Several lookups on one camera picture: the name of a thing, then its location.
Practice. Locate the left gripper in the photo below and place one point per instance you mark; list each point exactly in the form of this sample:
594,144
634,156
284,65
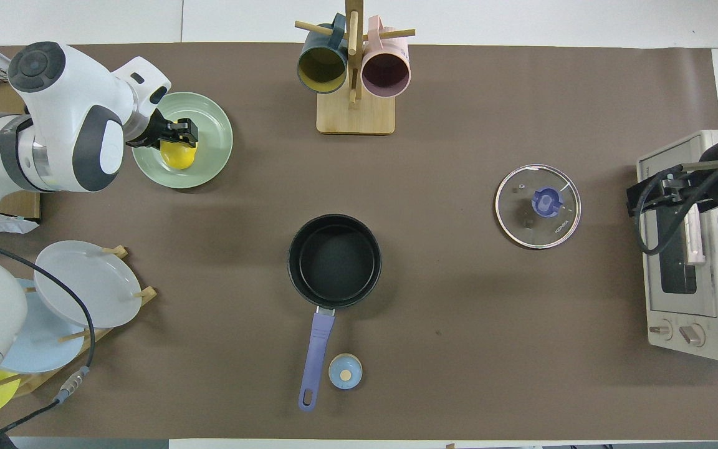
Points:
144,87

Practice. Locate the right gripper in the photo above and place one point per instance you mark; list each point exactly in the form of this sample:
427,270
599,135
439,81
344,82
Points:
692,190

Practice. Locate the glass lid with purple knob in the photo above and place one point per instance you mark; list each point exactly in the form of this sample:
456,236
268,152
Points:
521,218

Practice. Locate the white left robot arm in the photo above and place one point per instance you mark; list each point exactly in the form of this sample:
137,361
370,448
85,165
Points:
66,125

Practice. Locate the light green plate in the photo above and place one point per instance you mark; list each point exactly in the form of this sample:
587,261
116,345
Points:
212,125

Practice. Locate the grey plate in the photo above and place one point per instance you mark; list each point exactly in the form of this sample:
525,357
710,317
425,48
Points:
103,287

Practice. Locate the wooden plate rack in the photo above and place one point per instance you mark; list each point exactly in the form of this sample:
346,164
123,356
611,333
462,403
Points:
119,312

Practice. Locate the light blue plate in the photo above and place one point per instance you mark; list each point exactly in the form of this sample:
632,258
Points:
47,349

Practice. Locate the beige toaster oven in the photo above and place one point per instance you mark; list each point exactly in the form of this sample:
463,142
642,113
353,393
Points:
717,312

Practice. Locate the dark teal mug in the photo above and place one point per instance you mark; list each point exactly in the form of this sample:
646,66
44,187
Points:
321,65

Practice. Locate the wooden mug tree stand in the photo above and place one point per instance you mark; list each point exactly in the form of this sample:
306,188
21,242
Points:
355,115

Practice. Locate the pink mug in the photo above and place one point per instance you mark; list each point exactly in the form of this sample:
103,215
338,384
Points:
386,73

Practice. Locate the brown table mat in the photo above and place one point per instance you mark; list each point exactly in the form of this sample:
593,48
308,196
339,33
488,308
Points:
490,343

